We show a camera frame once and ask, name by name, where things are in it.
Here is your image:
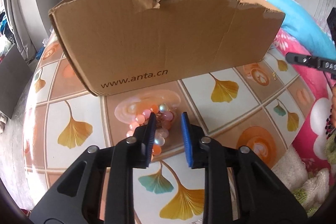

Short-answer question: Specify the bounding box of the orange pink bead bracelet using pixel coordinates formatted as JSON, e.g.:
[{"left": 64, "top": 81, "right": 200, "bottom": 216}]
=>
[{"left": 126, "top": 103, "right": 174, "bottom": 156}]

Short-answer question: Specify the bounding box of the blue pillow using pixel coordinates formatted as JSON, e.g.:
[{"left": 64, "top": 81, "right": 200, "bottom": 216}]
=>
[{"left": 265, "top": 0, "right": 335, "bottom": 60}]

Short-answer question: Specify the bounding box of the white fluffy towel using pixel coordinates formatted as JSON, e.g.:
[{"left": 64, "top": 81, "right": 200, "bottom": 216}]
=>
[{"left": 271, "top": 144, "right": 332, "bottom": 214}]

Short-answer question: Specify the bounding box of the patterned tile table mat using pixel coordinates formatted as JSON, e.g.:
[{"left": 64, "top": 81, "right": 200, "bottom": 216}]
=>
[{"left": 23, "top": 35, "right": 315, "bottom": 223}]

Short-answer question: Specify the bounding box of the pink floral blanket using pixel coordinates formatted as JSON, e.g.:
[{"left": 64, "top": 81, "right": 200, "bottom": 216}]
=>
[{"left": 273, "top": 27, "right": 336, "bottom": 180}]

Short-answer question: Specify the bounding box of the brown cardboard box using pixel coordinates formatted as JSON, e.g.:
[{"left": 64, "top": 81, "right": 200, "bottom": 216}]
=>
[{"left": 49, "top": 0, "right": 285, "bottom": 96}]

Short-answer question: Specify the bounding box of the dark side table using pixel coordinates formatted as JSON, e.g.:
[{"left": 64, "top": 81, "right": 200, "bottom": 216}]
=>
[{"left": 0, "top": 46, "right": 33, "bottom": 119}]

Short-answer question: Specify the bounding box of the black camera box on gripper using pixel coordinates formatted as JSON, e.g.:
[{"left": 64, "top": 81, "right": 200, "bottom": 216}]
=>
[{"left": 327, "top": 7, "right": 336, "bottom": 42}]

